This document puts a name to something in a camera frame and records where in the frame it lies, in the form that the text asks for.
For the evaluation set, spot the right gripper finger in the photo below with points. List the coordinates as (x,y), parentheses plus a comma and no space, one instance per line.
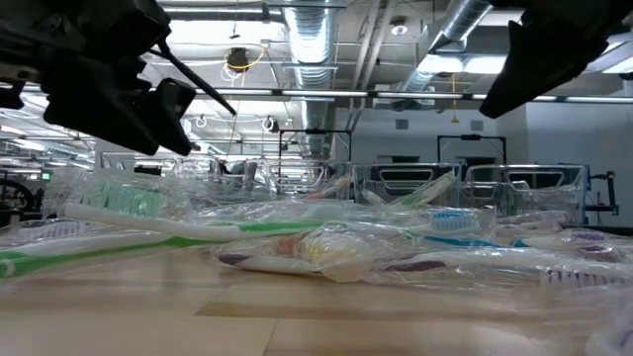
(544,64)

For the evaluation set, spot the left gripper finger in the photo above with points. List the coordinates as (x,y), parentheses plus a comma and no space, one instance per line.
(170,106)
(128,133)

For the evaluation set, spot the green white toothbrush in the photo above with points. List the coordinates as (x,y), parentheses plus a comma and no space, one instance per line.
(148,223)
(440,185)
(415,199)
(99,254)

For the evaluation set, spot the orange white toothbrush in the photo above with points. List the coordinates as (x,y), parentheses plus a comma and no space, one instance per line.
(336,254)
(329,190)

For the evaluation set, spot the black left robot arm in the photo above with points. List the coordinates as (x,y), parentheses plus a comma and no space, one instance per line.
(74,29)

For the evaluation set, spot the clear plastic bin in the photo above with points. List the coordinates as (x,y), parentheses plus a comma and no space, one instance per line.
(292,170)
(207,165)
(544,198)
(376,185)

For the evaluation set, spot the bright ceiling light panel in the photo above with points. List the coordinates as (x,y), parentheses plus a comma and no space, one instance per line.
(460,64)

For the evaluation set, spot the purple white wrapped toothbrush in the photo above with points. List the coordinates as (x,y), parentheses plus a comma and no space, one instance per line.
(494,258)
(59,230)
(267,265)
(588,236)

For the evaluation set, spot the black wheel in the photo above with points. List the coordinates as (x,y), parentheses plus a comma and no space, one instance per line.
(27,195)

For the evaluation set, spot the blue panel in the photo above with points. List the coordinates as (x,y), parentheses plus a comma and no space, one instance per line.
(587,185)

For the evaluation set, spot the round ceiling fixture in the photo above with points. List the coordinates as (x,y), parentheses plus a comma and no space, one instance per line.
(398,28)

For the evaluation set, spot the horizontal light bar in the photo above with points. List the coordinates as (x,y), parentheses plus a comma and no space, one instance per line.
(321,93)

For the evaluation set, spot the blue white wrapped toothbrush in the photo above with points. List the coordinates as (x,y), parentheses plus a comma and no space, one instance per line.
(465,241)
(452,220)

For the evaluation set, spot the slanted silver air duct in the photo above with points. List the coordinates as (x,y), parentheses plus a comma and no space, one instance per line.
(465,20)

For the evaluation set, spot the black stand frame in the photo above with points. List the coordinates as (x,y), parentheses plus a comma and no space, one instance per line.
(470,137)

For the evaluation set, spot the round silver air duct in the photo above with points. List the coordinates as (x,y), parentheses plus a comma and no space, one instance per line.
(310,39)

